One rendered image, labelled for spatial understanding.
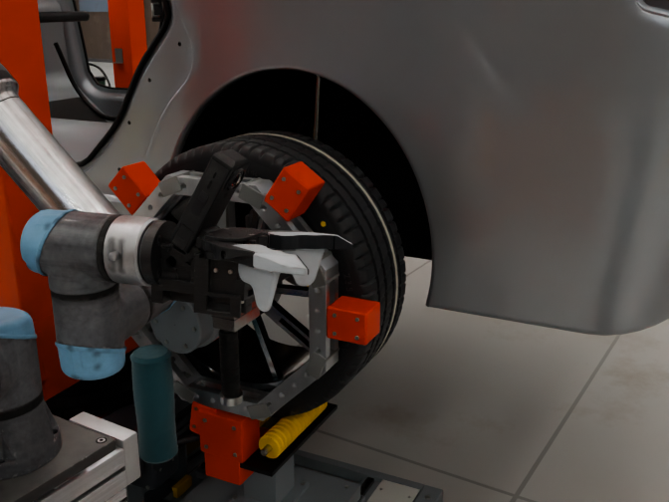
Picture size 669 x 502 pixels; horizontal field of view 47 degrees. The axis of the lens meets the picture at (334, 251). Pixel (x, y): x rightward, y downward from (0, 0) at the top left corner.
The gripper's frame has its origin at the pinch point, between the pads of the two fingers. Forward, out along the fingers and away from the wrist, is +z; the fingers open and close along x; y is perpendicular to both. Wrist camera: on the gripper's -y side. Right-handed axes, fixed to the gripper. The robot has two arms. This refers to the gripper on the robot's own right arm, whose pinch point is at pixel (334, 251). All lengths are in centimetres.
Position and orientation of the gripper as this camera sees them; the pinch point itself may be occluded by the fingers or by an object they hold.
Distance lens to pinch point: 77.4
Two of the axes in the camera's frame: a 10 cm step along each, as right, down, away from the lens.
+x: -2.9, 1.6, -9.4
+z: 9.5, 0.9, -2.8
